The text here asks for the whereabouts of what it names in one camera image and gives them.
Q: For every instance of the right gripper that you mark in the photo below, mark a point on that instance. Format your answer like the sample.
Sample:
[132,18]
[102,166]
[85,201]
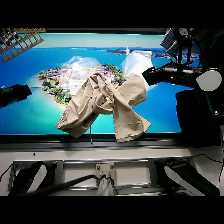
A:
[155,76]

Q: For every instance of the beige pants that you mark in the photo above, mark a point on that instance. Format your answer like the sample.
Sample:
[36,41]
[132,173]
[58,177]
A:
[100,100]

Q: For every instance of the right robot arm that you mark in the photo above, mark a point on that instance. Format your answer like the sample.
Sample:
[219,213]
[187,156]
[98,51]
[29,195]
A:
[186,74]

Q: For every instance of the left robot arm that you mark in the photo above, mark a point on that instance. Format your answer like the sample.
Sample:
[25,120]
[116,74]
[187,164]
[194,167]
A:
[13,94]

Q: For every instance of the silver frame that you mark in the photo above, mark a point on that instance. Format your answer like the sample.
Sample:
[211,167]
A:
[83,162]

